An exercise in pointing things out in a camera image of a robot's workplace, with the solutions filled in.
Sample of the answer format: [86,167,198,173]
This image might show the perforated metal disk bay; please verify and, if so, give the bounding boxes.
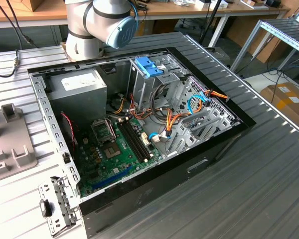
[164,76,241,157]

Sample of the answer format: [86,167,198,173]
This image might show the white board connector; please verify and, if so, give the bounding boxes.
[140,131,151,147]

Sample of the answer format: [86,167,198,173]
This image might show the black RAM slot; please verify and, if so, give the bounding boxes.
[118,122,144,164]
[121,121,147,163]
[124,120,150,161]
[127,120,152,160]

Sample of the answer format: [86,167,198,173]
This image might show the metal optical drive cage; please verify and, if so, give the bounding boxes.
[126,53,190,113]

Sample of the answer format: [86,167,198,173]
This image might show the thin locking lever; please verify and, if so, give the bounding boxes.
[107,119,117,140]

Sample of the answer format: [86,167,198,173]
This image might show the CPU socket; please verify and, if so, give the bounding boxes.
[101,142,122,160]

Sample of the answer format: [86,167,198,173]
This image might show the metal socket cover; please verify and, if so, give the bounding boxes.
[90,119,116,145]

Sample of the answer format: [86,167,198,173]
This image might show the blue plastic drive latch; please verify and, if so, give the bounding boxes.
[134,56,164,79]

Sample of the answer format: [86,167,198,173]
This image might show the green motherboard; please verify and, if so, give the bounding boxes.
[74,117,162,199]

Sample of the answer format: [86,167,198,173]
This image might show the black open PC case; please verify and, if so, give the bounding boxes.
[27,46,257,239]

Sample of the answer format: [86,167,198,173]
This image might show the blue expansion slot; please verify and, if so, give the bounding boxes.
[92,165,135,190]

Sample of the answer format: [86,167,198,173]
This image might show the grey power supply unit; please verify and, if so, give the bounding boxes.
[46,68,108,130]

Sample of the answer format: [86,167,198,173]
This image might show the black case fan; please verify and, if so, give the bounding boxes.
[58,111,79,162]

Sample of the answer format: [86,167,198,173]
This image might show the black tripod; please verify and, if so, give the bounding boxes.
[179,0,222,48]

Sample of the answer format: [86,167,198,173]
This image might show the flat cardboard sheet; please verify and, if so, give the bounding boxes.
[225,14,290,65]

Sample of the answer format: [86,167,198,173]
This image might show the black plastic latch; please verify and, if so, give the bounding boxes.
[39,200,53,218]

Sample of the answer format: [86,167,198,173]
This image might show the small white box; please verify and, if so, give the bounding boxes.
[195,0,228,10]

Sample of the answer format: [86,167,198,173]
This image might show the brown cardboard box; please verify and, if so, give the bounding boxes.
[260,82,299,130]

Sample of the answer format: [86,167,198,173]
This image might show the grey parts rack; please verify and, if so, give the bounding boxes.
[0,103,38,184]

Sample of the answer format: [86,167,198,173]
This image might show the small wooden block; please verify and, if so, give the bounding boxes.
[240,0,270,9]

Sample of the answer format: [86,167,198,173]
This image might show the brown wooden box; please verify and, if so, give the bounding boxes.
[21,0,45,12]

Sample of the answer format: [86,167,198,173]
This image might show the multicolour power wire bundle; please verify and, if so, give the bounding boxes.
[109,93,172,122]

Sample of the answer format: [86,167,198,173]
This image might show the short blue data wire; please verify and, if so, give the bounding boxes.
[148,131,171,144]

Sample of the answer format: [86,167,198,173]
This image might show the long blue data wire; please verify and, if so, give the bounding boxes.
[187,91,211,116]

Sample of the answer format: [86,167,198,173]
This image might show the orange power wire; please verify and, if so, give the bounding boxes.
[164,89,230,140]

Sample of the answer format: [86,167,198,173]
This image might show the metal card retention bracket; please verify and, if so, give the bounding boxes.
[37,175,80,237]

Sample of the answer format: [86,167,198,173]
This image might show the wooden desk white frame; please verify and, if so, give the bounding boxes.
[0,0,291,48]

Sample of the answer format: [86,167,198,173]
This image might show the cable with silver connector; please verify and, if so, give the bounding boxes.
[0,48,20,78]

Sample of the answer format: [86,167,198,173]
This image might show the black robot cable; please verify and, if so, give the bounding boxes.
[0,0,38,49]

